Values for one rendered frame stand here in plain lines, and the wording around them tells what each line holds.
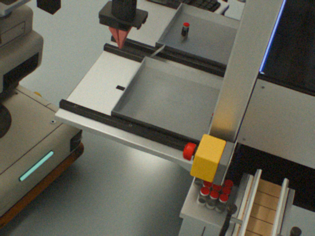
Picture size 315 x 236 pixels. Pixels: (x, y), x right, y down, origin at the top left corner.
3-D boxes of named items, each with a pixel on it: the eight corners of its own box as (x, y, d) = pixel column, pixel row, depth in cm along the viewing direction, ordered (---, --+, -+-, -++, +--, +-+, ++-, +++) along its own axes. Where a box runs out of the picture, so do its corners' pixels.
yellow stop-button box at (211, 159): (227, 163, 115) (235, 143, 110) (219, 186, 110) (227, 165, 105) (196, 153, 116) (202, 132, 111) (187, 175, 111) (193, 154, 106)
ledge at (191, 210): (248, 196, 121) (250, 191, 120) (236, 238, 112) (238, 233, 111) (195, 176, 123) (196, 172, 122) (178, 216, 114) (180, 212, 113)
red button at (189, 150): (201, 155, 113) (204, 143, 111) (195, 167, 111) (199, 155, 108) (185, 149, 114) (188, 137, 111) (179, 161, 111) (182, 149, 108)
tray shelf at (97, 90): (275, 37, 173) (276, 33, 171) (227, 181, 124) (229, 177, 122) (146, -2, 180) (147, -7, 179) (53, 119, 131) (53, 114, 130)
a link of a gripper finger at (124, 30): (124, 57, 119) (127, 24, 113) (97, 48, 120) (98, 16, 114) (135, 42, 124) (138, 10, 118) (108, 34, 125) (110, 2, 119)
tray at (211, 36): (274, 40, 168) (277, 31, 165) (259, 85, 150) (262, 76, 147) (179, 11, 173) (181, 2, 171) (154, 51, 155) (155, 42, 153)
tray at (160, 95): (253, 100, 144) (256, 91, 142) (234, 162, 126) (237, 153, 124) (143, 65, 149) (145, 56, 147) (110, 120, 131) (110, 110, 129)
